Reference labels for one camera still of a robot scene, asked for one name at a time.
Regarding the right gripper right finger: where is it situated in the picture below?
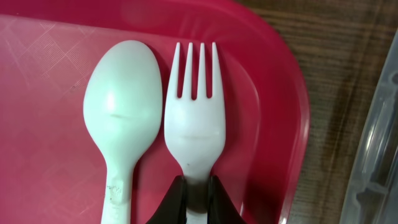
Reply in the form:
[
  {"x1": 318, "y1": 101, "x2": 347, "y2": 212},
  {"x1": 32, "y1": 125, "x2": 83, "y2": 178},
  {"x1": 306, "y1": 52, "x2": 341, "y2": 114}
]
[{"x1": 207, "y1": 175, "x2": 246, "y2": 224}]

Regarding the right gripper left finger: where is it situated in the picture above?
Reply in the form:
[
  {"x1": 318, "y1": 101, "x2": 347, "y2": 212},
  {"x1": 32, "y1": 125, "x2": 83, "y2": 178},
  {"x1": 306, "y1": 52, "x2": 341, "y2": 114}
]
[{"x1": 147, "y1": 175, "x2": 187, "y2": 224}]

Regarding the white plastic fork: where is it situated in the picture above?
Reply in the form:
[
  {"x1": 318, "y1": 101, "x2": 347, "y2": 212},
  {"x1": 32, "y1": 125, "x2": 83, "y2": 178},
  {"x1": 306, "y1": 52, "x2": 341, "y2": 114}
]
[{"x1": 164, "y1": 44, "x2": 226, "y2": 224}]

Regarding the white plastic spoon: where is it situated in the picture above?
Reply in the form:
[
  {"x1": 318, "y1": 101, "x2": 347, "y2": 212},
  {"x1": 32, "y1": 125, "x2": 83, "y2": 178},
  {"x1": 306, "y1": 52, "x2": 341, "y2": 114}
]
[{"x1": 83, "y1": 40, "x2": 163, "y2": 224}]

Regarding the red plastic tray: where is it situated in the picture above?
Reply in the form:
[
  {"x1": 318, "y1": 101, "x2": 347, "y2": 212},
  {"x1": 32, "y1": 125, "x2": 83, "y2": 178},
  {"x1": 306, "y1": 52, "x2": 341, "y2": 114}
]
[{"x1": 1, "y1": 1, "x2": 310, "y2": 223}]

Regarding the clear plastic bin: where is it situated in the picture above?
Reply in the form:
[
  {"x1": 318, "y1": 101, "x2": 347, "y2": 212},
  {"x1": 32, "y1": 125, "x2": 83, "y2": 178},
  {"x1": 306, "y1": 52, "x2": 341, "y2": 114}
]
[{"x1": 340, "y1": 38, "x2": 397, "y2": 223}]

